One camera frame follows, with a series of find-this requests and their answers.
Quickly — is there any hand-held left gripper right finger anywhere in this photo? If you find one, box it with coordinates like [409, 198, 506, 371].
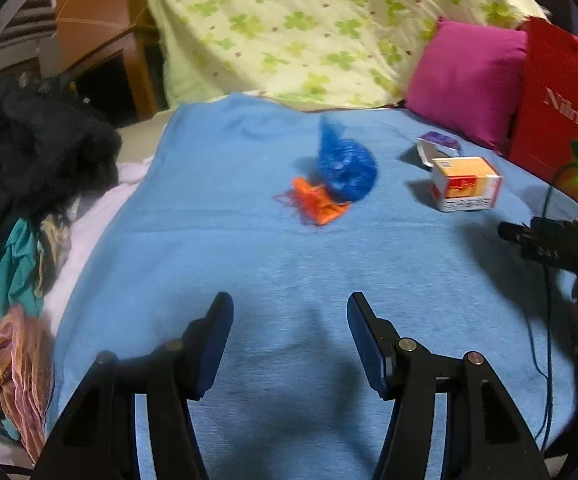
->
[346, 291, 552, 480]

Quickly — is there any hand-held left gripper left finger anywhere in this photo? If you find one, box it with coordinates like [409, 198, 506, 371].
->
[32, 291, 235, 480]

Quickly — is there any orange and white box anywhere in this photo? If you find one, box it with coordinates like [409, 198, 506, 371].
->
[430, 156, 504, 212]

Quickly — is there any orange mesh scrap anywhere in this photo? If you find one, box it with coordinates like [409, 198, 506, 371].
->
[274, 176, 352, 226]

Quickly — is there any blue and white carton box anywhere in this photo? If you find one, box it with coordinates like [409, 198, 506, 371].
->
[416, 131, 462, 167]

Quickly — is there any blue plastic bag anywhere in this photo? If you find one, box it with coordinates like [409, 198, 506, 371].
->
[314, 112, 380, 203]

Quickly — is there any blue blanket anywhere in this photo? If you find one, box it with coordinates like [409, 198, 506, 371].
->
[44, 92, 578, 480]

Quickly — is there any red paper shopping bag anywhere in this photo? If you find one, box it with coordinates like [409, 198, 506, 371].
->
[509, 16, 578, 196]

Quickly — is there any pink pillow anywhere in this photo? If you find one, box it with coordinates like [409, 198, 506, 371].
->
[404, 20, 530, 153]

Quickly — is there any yellow brown cloth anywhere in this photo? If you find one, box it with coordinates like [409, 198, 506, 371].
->
[36, 212, 72, 296]

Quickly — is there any pink striped cloth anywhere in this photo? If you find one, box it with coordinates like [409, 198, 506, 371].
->
[0, 305, 52, 461]

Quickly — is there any teal cloth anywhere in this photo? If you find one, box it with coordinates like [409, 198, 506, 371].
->
[0, 217, 45, 336]

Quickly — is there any black fuzzy clothing pile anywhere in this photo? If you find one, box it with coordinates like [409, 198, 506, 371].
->
[0, 75, 122, 261]

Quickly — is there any green clover print quilt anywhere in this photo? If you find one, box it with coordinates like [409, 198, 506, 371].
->
[145, 0, 550, 111]

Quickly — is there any wooden furniture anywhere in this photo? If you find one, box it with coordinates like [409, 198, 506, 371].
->
[54, 0, 170, 116]

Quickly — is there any black cable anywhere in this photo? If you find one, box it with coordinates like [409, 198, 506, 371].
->
[526, 162, 577, 456]

